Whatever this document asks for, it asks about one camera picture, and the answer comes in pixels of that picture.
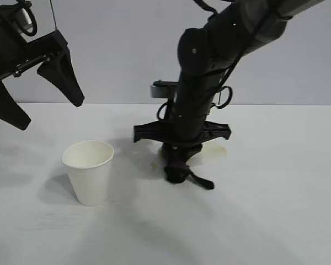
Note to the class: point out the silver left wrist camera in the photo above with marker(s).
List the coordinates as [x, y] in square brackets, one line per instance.
[24, 16]

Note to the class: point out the white paper cup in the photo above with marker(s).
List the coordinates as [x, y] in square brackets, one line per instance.
[91, 182]

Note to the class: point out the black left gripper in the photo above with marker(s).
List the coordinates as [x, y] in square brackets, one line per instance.
[5, 49]

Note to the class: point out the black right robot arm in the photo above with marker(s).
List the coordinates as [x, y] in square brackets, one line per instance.
[198, 55]

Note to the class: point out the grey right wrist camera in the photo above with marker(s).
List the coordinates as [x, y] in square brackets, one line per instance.
[158, 91]

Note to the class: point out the purple cloth with black trim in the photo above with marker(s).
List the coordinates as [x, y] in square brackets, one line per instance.
[176, 174]

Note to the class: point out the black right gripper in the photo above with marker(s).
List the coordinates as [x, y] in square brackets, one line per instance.
[184, 129]

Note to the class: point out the brown liquid spill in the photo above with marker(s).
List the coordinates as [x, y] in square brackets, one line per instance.
[219, 150]

